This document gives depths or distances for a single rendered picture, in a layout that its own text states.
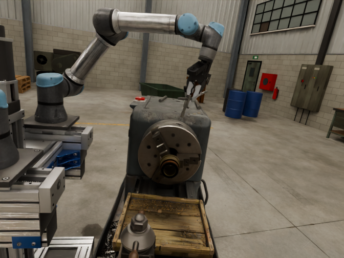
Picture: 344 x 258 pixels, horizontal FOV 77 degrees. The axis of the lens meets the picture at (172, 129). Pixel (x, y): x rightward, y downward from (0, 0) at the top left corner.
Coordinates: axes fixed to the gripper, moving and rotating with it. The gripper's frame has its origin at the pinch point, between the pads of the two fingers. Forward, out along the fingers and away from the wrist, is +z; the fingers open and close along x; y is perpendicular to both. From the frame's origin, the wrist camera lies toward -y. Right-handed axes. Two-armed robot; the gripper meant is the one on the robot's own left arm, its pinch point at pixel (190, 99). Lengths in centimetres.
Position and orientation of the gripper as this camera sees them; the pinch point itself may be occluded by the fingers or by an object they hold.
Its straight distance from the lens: 106.7
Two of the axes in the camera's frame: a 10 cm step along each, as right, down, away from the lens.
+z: -3.0, 9.1, 2.8
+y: 4.7, -1.2, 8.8
